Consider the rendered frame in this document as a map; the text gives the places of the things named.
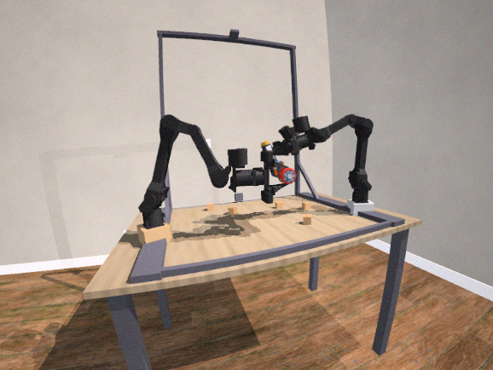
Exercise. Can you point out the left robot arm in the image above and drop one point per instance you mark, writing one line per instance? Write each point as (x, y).
(363, 128)

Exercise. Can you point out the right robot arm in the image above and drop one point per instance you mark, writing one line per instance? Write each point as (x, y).
(157, 191)

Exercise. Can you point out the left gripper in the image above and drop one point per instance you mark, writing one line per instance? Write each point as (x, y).
(285, 147)

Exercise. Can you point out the grey metal overhead frame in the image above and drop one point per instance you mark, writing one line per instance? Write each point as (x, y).
(222, 38)

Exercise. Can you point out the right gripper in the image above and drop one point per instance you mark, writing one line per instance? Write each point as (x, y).
(262, 177)

